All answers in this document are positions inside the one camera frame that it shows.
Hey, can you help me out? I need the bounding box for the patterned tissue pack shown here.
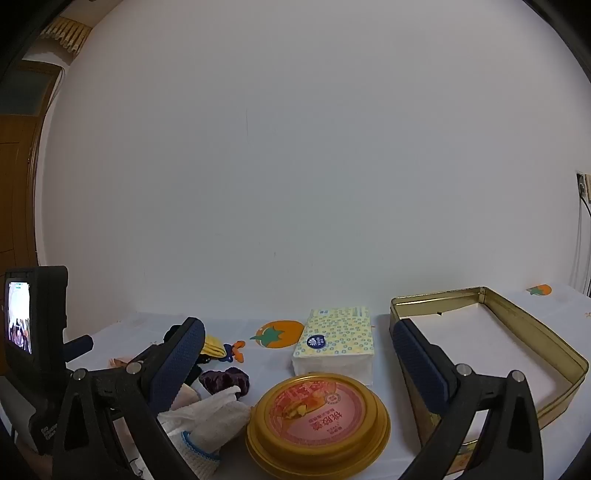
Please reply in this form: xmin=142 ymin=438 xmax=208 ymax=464
xmin=292 ymin=307 xmax=375 ymax=386

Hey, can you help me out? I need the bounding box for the gold metal tin box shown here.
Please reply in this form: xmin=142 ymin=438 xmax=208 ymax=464
xmin=390 ymin=286 xmax=589 ymax=476

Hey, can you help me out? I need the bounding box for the gold round container pink lid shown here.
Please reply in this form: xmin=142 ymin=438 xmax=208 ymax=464
xmin=246 ymin=374 xmax=392 ymax=478

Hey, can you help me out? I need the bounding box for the black cable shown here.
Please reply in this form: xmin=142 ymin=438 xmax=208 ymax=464
xmin=583 ymin=194 xmax=591 ymax=298

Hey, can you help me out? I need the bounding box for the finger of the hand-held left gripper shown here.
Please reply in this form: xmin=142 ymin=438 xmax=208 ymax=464
xmin=62 ymin=335 xmax=94 ymax=361

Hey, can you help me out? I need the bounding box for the yellow striped sock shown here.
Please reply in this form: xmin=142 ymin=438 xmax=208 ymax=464
xmin=201 ymin=335 xmax=228 ymax=358

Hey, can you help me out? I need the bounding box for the blue orange fabric hair tie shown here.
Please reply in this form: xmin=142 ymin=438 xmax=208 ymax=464
xmin=221 ymin=340 xmax=247 ymax=365

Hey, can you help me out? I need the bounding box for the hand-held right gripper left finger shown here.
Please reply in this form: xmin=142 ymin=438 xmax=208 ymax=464
xmin=51 ymin=316 xmax=206 ymax=480

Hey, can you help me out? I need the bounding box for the black fluffy cloth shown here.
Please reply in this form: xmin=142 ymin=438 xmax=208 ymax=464
xmin=165 ymin=324 xmax=214 ymax=381

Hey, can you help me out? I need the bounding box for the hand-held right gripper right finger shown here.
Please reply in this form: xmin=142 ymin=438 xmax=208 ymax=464
xmin=392 ymin=318 xmax=546 ymax=480

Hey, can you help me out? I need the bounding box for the white knitted work glove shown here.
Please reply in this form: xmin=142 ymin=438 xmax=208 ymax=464
xmin=157 ymin=385 xmax=252 ymax=480

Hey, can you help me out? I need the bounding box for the white cable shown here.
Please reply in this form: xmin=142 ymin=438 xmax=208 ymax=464
xmin=569 ymin=196 xmax=586 ymax=287

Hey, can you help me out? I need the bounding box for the purple velvet scrunchie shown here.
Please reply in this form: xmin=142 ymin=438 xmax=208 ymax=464
xmin=199 ymin=367 xmax=251 ymax=398

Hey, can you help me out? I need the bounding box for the wooden ceiling trim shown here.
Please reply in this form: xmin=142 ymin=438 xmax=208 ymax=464
xmin=41 ymin=16 xmax=93 ymax=54

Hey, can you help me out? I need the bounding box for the white printed tablecloth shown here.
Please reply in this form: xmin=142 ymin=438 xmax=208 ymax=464
xmin=0 ymin=282 xmax=591 ymax=480

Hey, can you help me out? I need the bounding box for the wooden door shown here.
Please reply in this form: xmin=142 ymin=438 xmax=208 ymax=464
xmin=0 ymin=58 xmax=63 ymax=377

